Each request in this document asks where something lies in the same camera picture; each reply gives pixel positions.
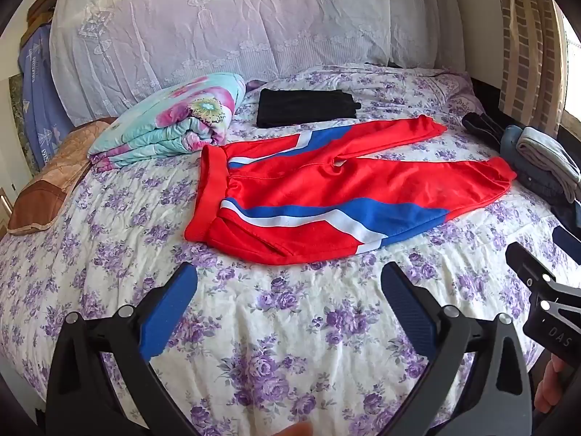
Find blue printed cloth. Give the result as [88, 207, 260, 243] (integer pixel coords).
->
[17, 25, 76, 171]

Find lavender lace cloth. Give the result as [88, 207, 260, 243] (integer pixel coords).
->
[49, 0, 468, 121]

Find teal pink floral folded quilt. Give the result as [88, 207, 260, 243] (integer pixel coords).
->
[88, 73, 248, 172]

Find red pants with blue stripes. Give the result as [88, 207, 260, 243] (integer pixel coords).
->
[184, 116, 518, 266]

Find brown pillow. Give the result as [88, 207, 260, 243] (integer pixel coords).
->
[7, 117, 116, 237]

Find black garment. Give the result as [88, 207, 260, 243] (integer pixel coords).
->
[462, 113, 504, 148]

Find dark navy garment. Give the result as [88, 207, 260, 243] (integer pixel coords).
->
[551, 200, 581, 233]

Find person's right hand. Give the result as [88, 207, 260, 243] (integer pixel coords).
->
[534, 358, 568, 415]

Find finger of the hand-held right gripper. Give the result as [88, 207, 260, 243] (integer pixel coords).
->
[505, 242, 581, 316]
[553, 226, 581, 266]

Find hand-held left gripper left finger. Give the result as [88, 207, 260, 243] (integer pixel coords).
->
[45, 261, 200, 436]

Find brick pattern curtain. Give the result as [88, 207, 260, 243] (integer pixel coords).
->
[497, 0, 573, 137]

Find black folded cloth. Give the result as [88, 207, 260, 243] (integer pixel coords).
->
[256, 88, 361, 129]

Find folded grey blue clothes pile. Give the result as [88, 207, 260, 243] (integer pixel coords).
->
[499, 125, 568, 201]

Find grey garment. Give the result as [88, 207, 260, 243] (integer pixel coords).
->
[516, 127, 581, 203]

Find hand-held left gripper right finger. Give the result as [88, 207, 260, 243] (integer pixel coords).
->
[380, 261, 533, 436]

